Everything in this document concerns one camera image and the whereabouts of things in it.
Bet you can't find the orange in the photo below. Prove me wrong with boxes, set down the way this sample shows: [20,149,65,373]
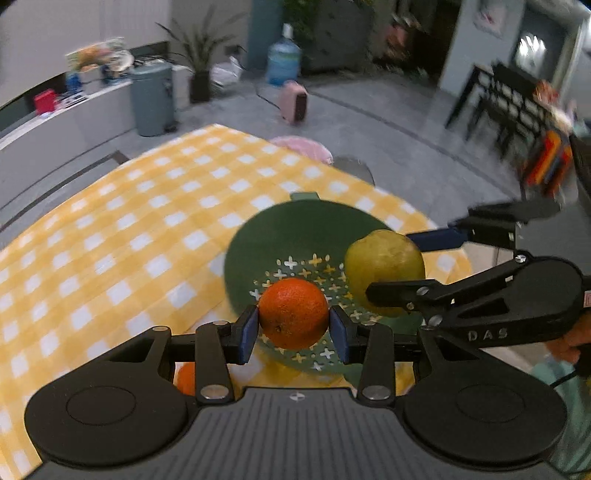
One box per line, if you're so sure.
[175,363,195,396]

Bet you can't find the yellow-green pear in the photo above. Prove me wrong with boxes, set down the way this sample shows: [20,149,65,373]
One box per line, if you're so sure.
[344,230,426,318]

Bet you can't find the small orange mandarin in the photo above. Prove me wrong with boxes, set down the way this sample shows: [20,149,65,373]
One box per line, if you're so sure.
[257,278,329,351]

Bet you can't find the right hand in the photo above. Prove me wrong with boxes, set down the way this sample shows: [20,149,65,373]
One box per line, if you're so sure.
[546,312,591,365]

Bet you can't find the dark dining chairs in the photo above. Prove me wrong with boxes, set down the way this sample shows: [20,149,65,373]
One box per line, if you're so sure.
[446,62,573,155]

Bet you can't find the green colander bowl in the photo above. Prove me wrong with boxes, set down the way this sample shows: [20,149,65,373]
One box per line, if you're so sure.
[222,191,429,375]

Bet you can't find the pink round stool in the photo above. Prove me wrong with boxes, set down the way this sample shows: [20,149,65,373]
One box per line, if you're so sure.
[270,135,334,165]

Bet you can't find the pink small heater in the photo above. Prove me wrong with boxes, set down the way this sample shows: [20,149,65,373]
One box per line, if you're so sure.
[279,80,308,124]

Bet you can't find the blue water jug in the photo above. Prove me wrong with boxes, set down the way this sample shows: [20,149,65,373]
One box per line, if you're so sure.
[266,24,301,86]

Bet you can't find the white curved tv cabinet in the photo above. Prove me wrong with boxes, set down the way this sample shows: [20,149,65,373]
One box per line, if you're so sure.
[0,64,192,209]

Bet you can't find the grey-green trash bin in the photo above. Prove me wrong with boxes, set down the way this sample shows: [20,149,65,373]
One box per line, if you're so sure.
[130,61,177,137]

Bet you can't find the red box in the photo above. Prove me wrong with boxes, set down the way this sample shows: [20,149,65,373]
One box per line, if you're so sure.
[34,89,57,115]

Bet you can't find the potted green plant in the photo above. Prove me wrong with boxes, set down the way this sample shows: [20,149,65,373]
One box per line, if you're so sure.
[156,4,246,104]

